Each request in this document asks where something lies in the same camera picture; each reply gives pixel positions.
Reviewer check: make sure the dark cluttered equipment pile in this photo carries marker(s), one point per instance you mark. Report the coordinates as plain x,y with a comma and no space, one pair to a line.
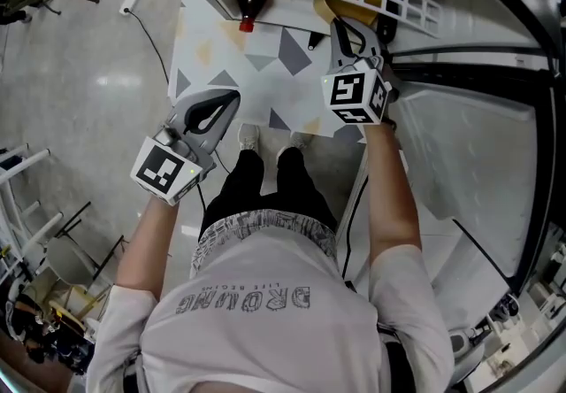
44,333

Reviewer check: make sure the person's right white shoe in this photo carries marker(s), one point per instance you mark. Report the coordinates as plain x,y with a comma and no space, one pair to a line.
300,140

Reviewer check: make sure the person's left white shoe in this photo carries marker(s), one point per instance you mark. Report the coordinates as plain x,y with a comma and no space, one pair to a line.
248,136

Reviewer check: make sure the person's white shoe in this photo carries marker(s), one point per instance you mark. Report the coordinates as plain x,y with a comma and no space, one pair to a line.
248,136
300,140

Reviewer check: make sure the person's black trousers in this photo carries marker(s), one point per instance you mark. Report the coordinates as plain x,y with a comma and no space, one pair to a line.
265,187

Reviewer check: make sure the dark cola bottle red cap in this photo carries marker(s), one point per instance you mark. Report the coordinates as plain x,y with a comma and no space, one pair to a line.
253,2

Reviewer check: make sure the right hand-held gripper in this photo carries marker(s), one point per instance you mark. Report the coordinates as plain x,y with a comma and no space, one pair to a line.
349,90

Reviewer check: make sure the person's white printed t-shirt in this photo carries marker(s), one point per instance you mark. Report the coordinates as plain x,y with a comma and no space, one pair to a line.
265,329

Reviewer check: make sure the yellow-brown curved object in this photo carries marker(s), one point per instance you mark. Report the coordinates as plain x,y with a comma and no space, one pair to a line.
349,6

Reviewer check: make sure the person's left forearm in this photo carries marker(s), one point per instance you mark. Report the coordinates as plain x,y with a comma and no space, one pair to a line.
146,249

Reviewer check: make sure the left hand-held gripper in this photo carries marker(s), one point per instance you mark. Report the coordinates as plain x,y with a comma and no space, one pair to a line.
159,167

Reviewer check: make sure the beige chair black legs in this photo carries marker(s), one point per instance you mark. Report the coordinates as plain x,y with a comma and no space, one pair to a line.
66,258

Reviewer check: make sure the white geometric patterned mat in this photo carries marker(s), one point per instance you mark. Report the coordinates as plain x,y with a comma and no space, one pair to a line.
269,72

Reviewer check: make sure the white metal rack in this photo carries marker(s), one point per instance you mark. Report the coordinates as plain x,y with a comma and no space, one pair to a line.
22,196

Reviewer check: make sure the person's right forearm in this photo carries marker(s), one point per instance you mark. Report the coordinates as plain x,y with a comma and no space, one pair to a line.
391,196

